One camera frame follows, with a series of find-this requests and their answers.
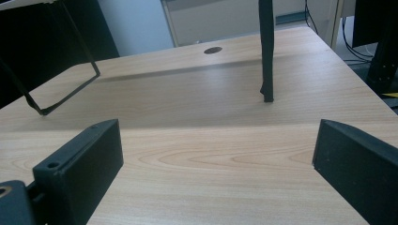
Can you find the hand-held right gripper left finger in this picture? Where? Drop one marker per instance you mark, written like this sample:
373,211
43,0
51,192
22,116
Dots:
81,175

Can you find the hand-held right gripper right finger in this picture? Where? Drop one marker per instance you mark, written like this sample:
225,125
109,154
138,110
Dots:
359,168

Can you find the yellow floor tape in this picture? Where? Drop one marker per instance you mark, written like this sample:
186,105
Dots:
391,95

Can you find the black upright pole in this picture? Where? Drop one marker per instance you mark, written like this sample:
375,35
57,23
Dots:
267,50

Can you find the white cabinet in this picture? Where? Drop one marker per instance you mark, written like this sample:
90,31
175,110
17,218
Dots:
241,22

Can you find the black metal frame stand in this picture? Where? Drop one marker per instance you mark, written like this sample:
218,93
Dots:
67,99

